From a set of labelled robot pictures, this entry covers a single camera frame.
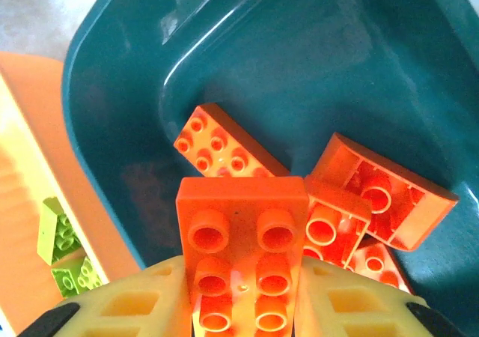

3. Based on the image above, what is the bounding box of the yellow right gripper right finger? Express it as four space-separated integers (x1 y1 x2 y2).
295 256 467 337

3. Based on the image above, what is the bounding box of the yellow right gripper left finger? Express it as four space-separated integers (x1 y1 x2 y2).
16 255 194 337

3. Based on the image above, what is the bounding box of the orange two-by-four lego brick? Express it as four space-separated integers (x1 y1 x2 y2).
173 103 291 179
175 176 311 337
346 237 415 295

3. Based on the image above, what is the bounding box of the green studded lego brick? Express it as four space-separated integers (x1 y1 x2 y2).
76 256 104 291

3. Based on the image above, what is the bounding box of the green sloped lego brick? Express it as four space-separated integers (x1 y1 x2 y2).
36 197 82 266

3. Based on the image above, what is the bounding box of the orange sloped lego brick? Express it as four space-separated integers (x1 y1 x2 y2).
302 175 373 269

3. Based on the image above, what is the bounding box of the orange curved lego brick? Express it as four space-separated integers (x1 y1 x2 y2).
310 132 460 253

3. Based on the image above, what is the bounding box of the yellow-orange plastic container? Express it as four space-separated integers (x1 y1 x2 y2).
0 51 145 336

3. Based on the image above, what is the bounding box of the teal plastic container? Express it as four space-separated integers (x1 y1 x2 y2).
61 0 479 337

